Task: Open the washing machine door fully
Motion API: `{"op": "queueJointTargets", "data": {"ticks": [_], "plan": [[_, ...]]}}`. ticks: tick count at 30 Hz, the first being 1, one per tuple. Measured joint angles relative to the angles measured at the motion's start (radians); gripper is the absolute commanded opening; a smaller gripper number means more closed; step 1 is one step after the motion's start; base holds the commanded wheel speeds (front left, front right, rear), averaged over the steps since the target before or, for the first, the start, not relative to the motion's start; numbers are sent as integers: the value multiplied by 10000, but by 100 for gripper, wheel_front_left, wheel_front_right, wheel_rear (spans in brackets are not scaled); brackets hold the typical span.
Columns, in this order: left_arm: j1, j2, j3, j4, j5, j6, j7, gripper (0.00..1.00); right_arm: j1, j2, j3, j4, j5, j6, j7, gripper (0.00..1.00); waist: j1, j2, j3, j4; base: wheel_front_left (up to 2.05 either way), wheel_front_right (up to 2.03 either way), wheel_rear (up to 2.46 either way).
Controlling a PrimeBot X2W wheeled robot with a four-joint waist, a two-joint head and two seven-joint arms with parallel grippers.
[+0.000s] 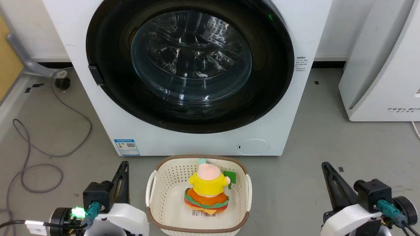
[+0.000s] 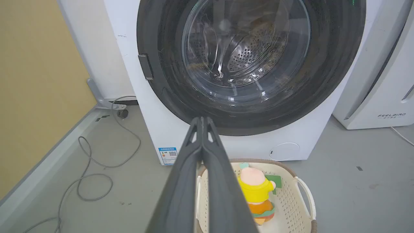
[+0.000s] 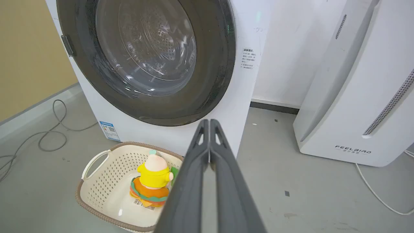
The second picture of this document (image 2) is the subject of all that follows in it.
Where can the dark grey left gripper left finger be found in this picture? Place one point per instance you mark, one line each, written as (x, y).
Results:
(181, 191)

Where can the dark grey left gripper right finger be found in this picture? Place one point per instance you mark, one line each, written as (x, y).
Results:
(223, 194)

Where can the white front-load washing machine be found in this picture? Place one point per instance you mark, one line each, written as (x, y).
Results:
(161, 129)

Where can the round black washing machine door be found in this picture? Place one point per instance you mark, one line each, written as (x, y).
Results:
(168, 48)

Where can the plush doll in yellow shirt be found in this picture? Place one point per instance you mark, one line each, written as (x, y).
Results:
(257, 191)

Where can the energy label sticker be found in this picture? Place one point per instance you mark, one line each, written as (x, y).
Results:
(168, 156)

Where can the green cloth piece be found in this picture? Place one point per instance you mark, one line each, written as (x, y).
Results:
(275, 181)

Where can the cream perforated laundry basket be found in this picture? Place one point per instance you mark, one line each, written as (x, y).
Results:
(291, 204)

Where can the white partition panel on casters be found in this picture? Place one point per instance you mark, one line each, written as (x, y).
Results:
(97, 48)

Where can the white air purifier appliance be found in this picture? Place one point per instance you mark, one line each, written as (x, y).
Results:
(381, 81)

